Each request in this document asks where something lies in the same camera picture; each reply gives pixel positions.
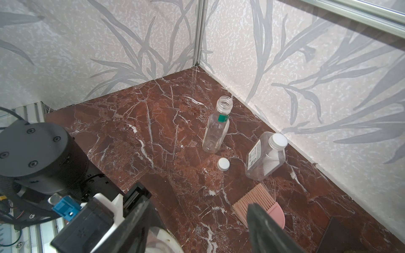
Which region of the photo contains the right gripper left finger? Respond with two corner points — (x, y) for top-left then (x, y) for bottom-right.
(95, 200), (152, 253)

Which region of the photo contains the square clear plastic bottle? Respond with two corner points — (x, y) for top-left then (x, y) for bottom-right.
(245, 132), (288, 181)

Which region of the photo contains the far clear plastic bottle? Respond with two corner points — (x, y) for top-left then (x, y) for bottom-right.
(202, 96), (233, 153)

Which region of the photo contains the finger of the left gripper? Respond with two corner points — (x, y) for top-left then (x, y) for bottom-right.
(123, 182), (152, 215)

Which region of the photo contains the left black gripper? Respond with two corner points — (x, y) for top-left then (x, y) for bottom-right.
(1, 120), (123, 220)

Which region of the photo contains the horizontal aluminium frame bar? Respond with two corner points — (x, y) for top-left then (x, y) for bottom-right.
(303, 0), (405, 39)

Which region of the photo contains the white bottle cap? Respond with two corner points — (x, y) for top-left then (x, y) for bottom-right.
(217, 158), (230, 171)
(144, 227), (184, 253)

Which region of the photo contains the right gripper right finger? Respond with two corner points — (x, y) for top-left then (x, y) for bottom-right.
(247, 203), (304, 253)

